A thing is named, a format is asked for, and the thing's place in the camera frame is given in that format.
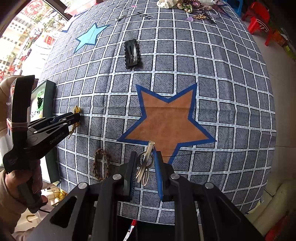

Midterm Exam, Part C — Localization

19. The brown leather armchair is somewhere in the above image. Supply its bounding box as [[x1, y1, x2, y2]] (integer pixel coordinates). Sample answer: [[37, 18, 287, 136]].
[[0, 75, 21, 137]]

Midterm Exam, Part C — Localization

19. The white fluffy scrunchie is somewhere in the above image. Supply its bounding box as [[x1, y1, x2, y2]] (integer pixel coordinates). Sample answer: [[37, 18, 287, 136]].
[[199, 0, 217, 6]]

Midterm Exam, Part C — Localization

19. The left hand holding gripper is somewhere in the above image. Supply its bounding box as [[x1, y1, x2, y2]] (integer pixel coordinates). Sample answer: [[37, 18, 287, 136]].
[[1, 160, 43, 235]]

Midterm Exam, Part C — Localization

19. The beige cutout hair clip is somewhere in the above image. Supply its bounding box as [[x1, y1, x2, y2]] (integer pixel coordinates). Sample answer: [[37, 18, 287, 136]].
[[136, 141, 155, 186]]

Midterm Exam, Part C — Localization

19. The green translucent bangle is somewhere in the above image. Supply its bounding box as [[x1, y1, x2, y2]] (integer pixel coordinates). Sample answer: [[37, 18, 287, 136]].
[[37, 89, 45, 111]]

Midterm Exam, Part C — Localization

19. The black scalloped snap hair clip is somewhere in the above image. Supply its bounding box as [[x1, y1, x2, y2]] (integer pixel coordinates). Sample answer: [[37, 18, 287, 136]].
[[125, 39, 140, 69]]

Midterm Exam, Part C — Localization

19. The black claw hair clip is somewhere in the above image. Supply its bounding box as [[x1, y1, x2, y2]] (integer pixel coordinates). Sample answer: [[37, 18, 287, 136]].
[[37, 97, 44, 111]]

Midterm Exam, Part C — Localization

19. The blue plastic stool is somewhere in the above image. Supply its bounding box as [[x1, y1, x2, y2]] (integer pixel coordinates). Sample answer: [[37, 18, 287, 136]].
[[227, 0, 243, 16]]

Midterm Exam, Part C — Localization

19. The green gold sequin bow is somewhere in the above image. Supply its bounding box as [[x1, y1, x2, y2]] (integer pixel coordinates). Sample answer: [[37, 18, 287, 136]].
[[180, 4, 193, 14]]

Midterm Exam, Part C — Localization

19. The small silver hair pin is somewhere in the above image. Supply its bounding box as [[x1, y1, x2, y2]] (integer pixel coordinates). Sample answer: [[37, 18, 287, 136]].
[[115, 15, 126, 22]]

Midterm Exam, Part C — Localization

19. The grey checked star tablecloth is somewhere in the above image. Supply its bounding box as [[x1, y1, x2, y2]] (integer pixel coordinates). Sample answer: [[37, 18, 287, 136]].
[[42, 1, 276, 214]]

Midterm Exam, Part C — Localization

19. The red plastic chair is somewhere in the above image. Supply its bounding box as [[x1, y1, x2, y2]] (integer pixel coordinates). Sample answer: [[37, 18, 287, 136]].
[[242, 1, 285, 46]]

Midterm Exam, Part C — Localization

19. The yellow cord hair tie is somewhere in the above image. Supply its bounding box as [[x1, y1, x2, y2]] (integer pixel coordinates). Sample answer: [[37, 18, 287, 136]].
[[68, 105, 82, 140]]

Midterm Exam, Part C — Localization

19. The white green-edged tray box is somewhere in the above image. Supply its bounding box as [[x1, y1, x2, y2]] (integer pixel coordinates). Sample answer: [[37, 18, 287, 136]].
[[1, 80, 59, 183]]

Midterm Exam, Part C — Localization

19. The pink plastic basin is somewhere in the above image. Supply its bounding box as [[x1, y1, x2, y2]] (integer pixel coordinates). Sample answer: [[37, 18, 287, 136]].
[[64, 0, 97, 16]]

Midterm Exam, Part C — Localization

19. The brown braided hair tie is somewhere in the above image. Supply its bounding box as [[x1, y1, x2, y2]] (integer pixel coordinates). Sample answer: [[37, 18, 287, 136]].
[[92, 148, 112, 182]]

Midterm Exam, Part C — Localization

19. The gold hair clip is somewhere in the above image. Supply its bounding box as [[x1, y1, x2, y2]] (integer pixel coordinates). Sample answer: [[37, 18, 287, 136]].
[[193, 13, 207, 20]]

